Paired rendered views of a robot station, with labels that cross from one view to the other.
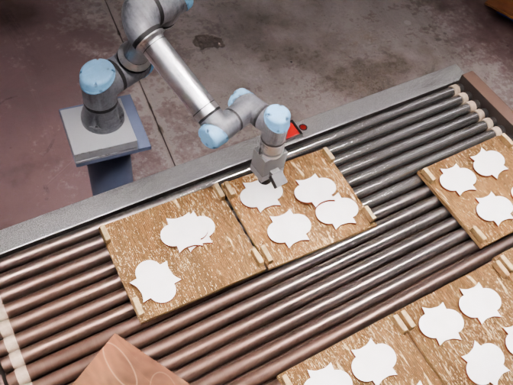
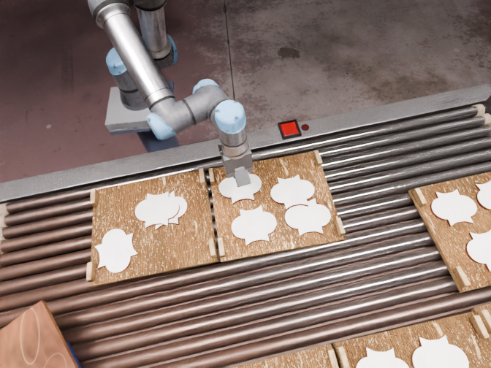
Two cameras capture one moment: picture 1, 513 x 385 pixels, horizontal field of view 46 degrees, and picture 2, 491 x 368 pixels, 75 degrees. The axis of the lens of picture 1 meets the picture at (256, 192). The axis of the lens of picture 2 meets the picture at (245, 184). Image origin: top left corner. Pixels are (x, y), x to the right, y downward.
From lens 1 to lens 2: 100 cm
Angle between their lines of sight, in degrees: 18
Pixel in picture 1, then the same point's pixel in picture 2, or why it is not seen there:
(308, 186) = (287, 186)
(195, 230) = (166, 209)
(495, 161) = not seen: outside the picture
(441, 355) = not seen: outside the picture
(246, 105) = (203, 97)
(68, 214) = (80, 173)
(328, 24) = (386, 46)
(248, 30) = (321, 46)
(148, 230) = (131, 200)
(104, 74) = not seen: hidden behind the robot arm
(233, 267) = (188, 253)
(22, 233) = (41, 183)
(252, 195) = (231, 185)
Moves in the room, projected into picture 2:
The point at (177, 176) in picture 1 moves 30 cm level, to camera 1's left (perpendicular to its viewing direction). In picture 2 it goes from (177, 156) to (115, 130)
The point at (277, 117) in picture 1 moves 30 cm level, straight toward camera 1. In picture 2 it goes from (225, 115) to (155, 217)
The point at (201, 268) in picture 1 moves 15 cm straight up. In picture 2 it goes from (160, 246) to (145, 231)
